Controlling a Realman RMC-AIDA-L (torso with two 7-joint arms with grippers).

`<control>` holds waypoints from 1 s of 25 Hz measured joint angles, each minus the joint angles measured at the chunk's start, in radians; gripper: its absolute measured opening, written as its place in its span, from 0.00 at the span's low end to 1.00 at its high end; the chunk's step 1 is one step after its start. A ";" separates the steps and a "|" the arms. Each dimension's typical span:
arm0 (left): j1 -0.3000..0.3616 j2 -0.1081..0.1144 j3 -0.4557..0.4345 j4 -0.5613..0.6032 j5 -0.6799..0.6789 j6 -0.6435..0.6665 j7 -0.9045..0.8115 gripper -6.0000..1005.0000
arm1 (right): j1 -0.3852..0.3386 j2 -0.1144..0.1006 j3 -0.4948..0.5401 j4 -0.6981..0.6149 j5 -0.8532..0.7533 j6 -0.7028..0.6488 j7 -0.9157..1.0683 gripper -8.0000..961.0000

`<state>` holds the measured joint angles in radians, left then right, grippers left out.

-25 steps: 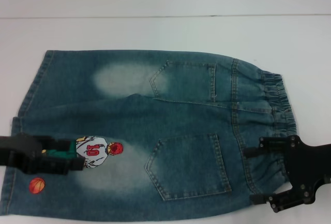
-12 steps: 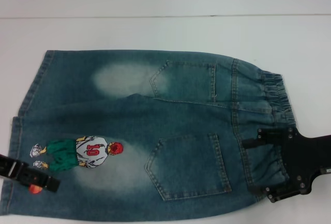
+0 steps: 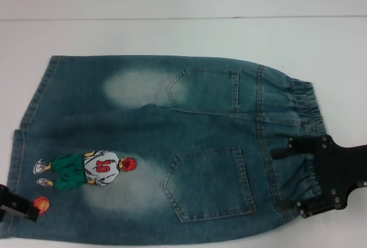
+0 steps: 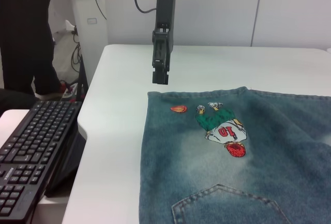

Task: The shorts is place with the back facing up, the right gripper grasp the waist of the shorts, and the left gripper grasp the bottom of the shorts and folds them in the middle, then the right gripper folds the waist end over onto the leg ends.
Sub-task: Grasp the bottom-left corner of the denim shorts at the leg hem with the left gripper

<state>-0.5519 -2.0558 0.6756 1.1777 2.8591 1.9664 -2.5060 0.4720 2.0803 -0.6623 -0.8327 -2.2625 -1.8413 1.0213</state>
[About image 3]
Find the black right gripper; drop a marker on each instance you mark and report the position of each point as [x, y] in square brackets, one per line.
[349, 167]

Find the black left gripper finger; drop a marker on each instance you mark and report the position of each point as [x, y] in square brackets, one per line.
[27, 210]

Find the blue denim shorts with print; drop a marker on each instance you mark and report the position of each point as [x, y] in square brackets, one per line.
[177, 133]

